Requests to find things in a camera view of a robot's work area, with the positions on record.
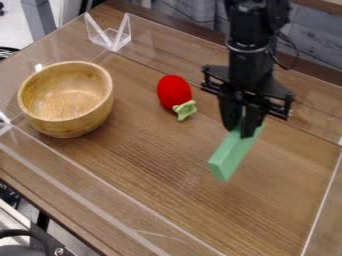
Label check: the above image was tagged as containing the clear acrylic corner bracket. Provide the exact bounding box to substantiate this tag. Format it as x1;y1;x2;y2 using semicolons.
84;12;133;52

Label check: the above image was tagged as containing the brown wooden bowl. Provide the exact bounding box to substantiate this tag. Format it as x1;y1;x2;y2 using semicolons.
18;61;115;138

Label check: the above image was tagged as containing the grey post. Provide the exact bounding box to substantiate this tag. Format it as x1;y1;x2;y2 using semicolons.
20;0;56;41

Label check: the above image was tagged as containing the red plush strawberry toy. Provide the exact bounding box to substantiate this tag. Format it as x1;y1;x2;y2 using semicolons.
157;74;197;121

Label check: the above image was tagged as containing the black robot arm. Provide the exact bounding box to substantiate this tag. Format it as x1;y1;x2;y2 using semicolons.
202;0;294;139

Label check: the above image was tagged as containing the black cable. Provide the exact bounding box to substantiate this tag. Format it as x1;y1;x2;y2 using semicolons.
0;229;42;256

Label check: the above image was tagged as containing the green rectangular stick block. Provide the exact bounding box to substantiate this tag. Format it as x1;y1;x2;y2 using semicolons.
207;126;265;181

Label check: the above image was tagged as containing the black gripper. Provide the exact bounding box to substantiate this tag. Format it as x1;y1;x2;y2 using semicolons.
199;41;297;139

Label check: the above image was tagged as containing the black table leg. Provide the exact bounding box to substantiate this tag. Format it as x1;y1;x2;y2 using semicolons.
36;212;50;231

